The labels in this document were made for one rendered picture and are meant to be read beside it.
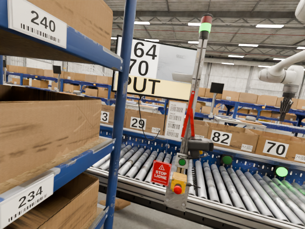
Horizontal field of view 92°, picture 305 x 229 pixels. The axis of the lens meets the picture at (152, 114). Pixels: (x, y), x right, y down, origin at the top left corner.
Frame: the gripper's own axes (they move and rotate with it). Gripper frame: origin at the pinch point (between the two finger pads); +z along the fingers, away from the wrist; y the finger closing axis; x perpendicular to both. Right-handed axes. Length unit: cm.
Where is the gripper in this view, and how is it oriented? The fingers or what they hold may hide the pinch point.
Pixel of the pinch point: (282, 116)
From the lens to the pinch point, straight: 163.5
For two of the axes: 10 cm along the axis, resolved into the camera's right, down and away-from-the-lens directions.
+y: 2.5, -1.2, 9.6
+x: -9.6, -1.7, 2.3
